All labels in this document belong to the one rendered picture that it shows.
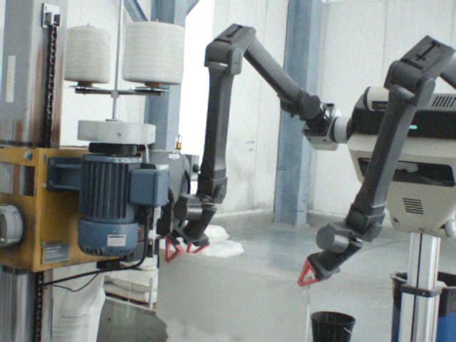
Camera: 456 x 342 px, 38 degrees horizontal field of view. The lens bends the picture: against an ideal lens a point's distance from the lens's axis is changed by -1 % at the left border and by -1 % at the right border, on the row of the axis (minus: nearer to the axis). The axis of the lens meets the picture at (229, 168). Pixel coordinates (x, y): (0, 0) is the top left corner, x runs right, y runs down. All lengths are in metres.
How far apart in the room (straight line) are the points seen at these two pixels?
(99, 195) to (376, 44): 8.99
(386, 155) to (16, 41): 0.97
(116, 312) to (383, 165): 1.40
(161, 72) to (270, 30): 8.62
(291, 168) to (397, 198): 8.51
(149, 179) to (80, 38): 0.52
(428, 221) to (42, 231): 1.17
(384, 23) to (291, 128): 2.14
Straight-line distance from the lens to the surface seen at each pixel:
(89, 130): 1.64
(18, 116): 1.78
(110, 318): 2.67
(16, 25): 1.82
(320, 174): 10.67
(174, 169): 2.10
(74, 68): 1.94
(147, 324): 2.54
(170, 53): 1.76
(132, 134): 1.63
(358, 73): 10.49
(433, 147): 2.01
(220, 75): 1.78
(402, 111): 1.52
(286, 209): 10.70
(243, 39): 1.80
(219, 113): 1.81
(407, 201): 2.14
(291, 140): 10.64
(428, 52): 1.53
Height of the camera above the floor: 1.41
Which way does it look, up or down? 3 degrees down
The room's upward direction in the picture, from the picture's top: 4 degrees clockwise
